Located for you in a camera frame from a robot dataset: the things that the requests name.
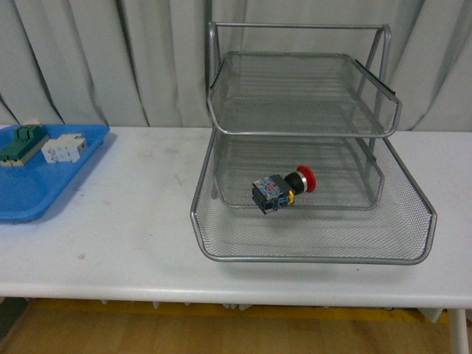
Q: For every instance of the green terminal block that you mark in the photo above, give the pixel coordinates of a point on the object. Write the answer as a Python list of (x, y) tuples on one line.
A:
[(27, 140)]

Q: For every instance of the white circuit breaker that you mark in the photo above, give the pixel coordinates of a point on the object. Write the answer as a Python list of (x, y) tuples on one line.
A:
[(66, 148)]

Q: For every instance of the red emergency stop button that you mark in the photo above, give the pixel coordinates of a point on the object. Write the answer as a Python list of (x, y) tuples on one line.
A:
[(275, 192)]

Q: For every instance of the silver mesh three-tier rack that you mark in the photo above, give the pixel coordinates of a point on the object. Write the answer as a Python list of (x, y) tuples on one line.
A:
[(274, 111)]

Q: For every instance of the white curtain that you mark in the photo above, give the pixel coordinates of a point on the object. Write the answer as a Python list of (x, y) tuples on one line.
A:
[(143, 63)]

